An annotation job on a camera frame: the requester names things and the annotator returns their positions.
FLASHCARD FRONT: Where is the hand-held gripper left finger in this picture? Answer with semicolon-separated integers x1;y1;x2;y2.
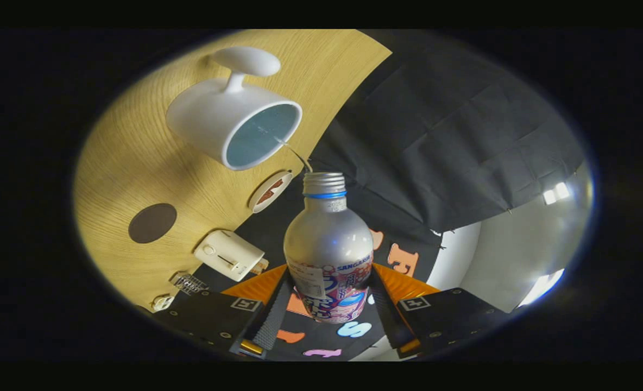
159;264;295;359

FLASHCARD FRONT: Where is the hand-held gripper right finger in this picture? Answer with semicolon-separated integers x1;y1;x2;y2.
368;263;509;359

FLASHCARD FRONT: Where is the silver juice bottle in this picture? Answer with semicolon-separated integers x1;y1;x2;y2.
283;172;375;324

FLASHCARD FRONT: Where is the brown round coaster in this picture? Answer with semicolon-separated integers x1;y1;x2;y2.
128;203;178;244

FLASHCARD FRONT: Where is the white cup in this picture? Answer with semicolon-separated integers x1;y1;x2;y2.
165;46;304;171

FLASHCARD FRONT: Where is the white toaster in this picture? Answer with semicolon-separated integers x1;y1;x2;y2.
193;230;266;282

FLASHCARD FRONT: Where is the white round plate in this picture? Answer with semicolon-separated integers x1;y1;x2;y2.
248;169;294;213

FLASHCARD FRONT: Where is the ceiling light panel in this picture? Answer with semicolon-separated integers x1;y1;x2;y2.
542;182;571;205

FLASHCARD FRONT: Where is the wooden table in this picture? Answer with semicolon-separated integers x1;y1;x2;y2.
73;29;393;313

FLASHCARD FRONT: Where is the small metal wire basket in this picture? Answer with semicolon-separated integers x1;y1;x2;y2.
171;272;209;295

